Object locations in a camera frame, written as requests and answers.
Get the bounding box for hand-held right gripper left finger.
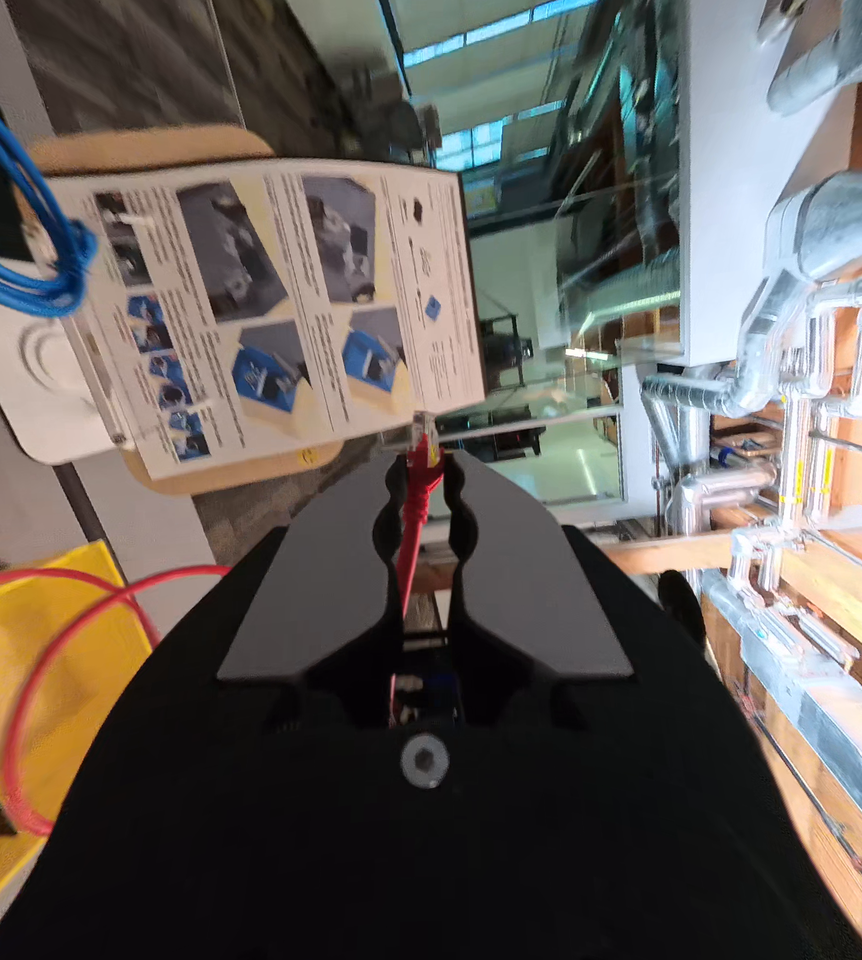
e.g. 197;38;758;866
217;452;409;729

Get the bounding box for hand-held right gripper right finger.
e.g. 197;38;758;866
446;450;636;729

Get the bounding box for red ethernet cable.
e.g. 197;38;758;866
0;411;447;837

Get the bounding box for blue ethernet cable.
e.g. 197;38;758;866
0;67;99;316

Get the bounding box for wooden beam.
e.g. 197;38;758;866
603;528;739;575

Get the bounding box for black pole stand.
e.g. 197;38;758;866
659;570;705;646

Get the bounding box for printed instruction sheet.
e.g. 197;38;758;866
44;157;488;481

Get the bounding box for silver ventilation ducts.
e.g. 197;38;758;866
641;0;862;852

